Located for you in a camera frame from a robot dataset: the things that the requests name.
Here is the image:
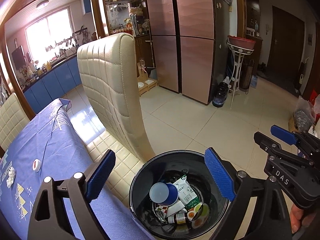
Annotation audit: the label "green white milk carton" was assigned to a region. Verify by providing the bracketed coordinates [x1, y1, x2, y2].
[173, 175, 200, 211]

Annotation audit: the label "blue paper cup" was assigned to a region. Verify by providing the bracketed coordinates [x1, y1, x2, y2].
[149, 182, 178, 206]

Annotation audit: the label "brown medicine bottle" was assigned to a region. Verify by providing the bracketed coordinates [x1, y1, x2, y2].
[167, 212, 188, 225]

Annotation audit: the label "red yellow snack wrapper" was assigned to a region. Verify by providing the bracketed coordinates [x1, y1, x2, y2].
[152, 203, 168, 216]

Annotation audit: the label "black trash bin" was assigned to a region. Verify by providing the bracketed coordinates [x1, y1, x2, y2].
[129, 150, 229, 239]

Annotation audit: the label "person's right hand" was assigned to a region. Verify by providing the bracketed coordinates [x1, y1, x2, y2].
[290, 204, 316, 233]

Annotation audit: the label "white red bottle cap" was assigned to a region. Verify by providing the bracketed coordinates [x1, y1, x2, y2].
[32, 159, 41, 173]

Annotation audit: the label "crumpled white tissue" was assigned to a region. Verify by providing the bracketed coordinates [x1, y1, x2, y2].
[6, 166, 16, 188]

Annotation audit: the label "dark water jug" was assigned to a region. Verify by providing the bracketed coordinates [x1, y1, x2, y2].
[212, 82, 228, 108]

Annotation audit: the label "blue patterned tablecloth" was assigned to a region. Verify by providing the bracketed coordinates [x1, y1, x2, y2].
[1, 99, 153, 239]

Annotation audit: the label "white metal plant stand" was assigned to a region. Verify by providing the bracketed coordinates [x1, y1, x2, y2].
[227, 41, 254, 108]

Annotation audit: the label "red basin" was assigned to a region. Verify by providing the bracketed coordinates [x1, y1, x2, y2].
[228, 35, 255, 50]

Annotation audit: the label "cream chair far side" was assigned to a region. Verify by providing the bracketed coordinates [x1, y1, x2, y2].
[0, 93, 30, 151]

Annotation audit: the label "dark wooden door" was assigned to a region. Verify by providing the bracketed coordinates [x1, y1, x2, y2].
[266, 6, 305, 96]

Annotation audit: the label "wooden pet feeder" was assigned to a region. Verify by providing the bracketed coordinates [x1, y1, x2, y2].
[137, 73, 158, 96]

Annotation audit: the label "blue kitchen cabinets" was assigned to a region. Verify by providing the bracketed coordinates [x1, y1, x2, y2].
[23, 56, 81, 114]

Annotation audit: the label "rose gold refrigerator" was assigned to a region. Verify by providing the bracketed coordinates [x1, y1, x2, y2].
[147, 0, 229, 105]

